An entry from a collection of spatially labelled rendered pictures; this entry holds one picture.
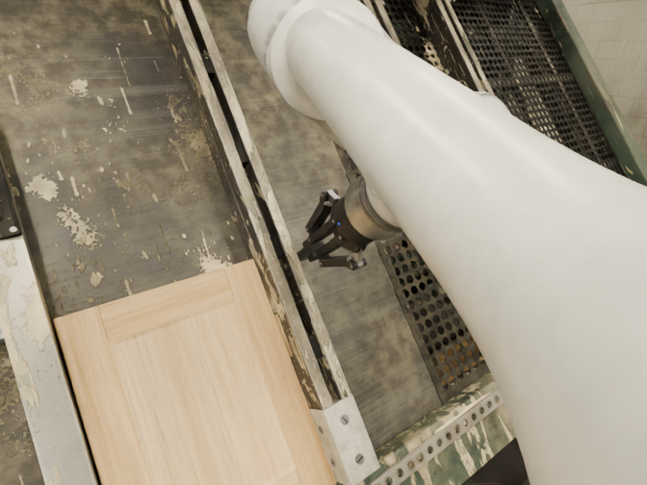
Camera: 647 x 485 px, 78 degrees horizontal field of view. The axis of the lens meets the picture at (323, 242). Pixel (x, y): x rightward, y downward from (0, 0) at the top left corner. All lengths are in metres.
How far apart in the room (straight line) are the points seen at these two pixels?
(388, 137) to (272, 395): 0.60
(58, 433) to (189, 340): 0.20
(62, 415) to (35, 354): 0.09
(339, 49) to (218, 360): 0.56
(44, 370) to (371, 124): 0.57
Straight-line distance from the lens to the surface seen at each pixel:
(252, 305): 0.72
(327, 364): 0.71
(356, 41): 0.23
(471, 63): 1.33
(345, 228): 0.53
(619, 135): 1.90
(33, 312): 0.68
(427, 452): 0.84
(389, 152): 0.16
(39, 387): 0.67
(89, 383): 0.68
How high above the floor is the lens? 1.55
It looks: 26 degrees down
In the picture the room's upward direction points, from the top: straight up
